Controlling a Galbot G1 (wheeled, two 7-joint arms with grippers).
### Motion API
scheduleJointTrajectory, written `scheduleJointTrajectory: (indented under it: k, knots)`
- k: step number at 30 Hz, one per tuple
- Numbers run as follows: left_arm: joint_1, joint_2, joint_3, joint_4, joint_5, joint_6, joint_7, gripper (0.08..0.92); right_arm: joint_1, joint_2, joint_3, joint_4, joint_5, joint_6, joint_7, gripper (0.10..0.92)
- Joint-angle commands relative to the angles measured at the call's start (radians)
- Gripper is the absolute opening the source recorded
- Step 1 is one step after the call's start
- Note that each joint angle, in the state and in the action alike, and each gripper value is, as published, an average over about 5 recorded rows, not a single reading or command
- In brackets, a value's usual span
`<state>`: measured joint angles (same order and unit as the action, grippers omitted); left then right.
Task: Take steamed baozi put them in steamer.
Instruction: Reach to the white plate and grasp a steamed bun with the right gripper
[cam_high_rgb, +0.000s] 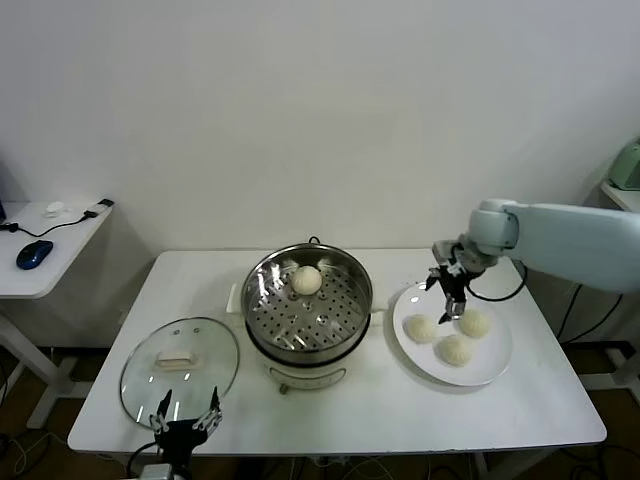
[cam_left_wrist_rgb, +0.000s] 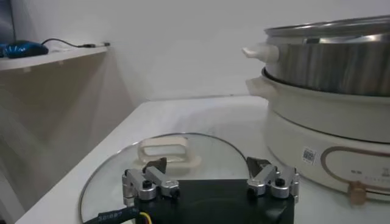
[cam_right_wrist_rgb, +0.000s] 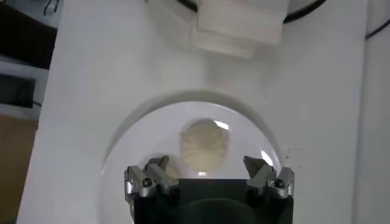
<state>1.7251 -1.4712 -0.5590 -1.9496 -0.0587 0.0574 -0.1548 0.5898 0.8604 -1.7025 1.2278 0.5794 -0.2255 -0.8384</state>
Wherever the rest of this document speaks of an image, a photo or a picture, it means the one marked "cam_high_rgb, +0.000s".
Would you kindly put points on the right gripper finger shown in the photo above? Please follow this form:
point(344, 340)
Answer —
point(432, 279)
point(456, 309)

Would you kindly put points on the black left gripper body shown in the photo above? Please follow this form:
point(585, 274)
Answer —
point(180, 435)

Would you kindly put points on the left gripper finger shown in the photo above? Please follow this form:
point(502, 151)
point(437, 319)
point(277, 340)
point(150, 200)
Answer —
point(212, 412)
point(162, 410)

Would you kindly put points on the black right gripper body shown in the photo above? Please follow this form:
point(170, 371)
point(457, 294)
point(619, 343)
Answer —
point(452, 285)

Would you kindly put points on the white steamed baozi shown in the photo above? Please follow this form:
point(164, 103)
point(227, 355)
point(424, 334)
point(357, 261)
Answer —
point(476, 324)
point(420, 330)
point(455, 350)
point(306, 281)

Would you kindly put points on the light blue right robot arm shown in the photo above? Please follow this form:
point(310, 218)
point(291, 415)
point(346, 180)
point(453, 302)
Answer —
point(575, 235)

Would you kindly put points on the stainless steel steamer basket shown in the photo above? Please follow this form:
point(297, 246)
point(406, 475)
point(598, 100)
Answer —
point(260, 300)

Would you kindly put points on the round glass pot lid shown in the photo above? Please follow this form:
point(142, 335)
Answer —
point(150, 350)

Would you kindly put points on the white round plate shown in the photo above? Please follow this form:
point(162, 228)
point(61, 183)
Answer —
point(480, 370)

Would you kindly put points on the white electric cooking pot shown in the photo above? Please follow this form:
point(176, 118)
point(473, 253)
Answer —
point(307, 375)

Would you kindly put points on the white side desk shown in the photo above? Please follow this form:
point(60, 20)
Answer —
point(65, 250)

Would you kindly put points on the blue computer mouse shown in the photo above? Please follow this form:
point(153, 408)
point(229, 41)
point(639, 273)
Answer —
point(35, 253)

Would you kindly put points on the pale green appliance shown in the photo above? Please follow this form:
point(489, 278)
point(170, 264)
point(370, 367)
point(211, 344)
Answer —
point(627, 167)

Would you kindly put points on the small black adapter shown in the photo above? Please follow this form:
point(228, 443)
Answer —
point(105, 203)

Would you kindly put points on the small white crumpled object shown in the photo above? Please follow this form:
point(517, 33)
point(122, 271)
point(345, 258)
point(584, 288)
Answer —
point(56, 208)

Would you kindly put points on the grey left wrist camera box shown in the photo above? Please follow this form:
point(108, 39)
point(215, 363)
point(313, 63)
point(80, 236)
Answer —
point(156, 472)

